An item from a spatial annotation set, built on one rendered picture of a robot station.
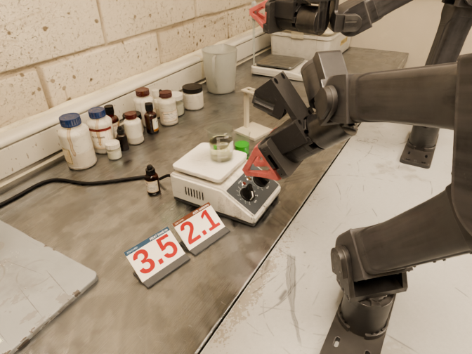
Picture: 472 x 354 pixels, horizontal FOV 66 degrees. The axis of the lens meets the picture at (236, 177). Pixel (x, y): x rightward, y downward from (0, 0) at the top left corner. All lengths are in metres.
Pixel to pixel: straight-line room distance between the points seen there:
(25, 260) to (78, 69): 0.57
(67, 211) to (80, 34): 0.50
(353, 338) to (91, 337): 0.37
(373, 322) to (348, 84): 0.31
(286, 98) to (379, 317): 0.32
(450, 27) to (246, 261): 0.66
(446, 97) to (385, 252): 0.19
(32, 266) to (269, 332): 0.42
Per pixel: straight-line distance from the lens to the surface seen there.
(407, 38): 2.03
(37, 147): 1.03
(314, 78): 0.56
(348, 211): 0.79
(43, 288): 0.68
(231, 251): 0.67
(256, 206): 0.72
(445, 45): 0.96
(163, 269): 0.65
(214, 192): 0.71
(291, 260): 0.66
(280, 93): 0.54
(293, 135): 0.54
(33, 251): 0.76
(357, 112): 0.44
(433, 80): 0.35
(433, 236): 0.37
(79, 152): 0.96
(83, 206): 0.85
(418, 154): 1.03
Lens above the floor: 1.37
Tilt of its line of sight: 33 degrees down
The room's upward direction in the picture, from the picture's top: 1 degrees counter-clockwise
